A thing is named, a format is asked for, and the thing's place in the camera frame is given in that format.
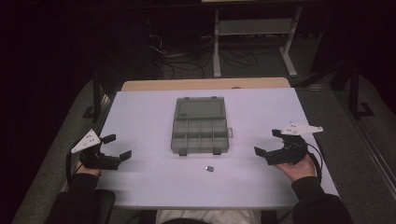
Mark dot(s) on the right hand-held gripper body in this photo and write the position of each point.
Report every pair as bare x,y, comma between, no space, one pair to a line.
291,152

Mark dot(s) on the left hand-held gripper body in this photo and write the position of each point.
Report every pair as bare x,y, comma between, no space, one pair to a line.
93,158

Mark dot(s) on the person's left hand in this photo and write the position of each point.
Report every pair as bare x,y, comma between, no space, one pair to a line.
88,170

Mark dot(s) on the person's right hand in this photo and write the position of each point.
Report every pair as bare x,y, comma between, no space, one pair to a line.
299,171

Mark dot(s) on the black metal stand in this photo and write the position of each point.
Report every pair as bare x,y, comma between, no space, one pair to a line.
354,93
96,99

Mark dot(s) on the small dark adapter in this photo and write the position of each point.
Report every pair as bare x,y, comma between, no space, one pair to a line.
209,169

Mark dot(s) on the grey plastic compartment box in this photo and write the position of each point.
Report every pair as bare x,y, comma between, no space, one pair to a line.
199,124

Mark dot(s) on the light wooden table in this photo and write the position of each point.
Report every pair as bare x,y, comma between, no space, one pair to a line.
205,84

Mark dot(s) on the metal floor rail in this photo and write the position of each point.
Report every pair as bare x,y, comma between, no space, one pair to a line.
373,152

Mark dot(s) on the white metal desk frame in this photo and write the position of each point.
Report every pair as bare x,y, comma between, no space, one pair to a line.
255,27

